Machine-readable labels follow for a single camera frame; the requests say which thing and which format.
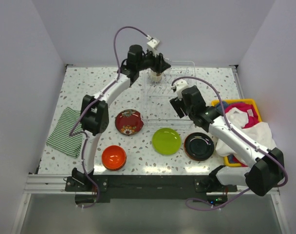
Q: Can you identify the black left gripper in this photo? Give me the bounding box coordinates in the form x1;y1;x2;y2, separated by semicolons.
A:
136;48;170;74

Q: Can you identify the beige steel cup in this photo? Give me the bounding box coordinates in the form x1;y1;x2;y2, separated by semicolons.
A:
149;70;163;83

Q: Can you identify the clear wire dish rack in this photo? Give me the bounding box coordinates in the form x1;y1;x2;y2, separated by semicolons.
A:
141;59;196;130

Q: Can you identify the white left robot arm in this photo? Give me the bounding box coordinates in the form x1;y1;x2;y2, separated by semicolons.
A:
77;40;171;175

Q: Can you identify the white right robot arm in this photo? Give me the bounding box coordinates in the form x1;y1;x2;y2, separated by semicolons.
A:
170;81;288;196

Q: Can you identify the lime green plate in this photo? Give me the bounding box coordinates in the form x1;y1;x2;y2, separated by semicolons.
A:
152;128;182;156

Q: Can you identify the blue cloth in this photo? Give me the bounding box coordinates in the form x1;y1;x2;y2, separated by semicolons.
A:
215;101;228;114

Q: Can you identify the red floral plate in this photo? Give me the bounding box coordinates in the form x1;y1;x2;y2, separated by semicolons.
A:
115;109;144;136

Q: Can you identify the yellow plastic basket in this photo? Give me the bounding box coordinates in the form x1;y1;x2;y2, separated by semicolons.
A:
223;99;262;167

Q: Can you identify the pink cloth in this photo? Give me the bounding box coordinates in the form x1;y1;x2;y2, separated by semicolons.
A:
225;102;259;129

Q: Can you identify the orange bowl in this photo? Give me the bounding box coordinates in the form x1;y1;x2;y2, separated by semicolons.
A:
101;145;127;171

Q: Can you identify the white towel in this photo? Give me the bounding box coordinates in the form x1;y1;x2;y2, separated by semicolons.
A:
215;107;279;156

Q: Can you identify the green white striped cloth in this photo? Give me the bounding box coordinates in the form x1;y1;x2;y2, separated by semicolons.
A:
46;107;82;158

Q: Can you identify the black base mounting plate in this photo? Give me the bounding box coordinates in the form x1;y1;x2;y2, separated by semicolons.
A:
65;175;237;204

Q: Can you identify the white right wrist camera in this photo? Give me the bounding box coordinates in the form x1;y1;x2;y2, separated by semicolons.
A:
171;79;189;99

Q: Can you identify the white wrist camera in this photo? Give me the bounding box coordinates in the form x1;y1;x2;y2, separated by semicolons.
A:
147;37;160;53
171;79;189;99

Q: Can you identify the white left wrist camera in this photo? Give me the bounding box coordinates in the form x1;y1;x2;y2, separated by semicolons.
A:
147;37;160;53

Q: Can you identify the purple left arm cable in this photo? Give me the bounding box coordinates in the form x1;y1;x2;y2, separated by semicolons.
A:
69;26;153;209

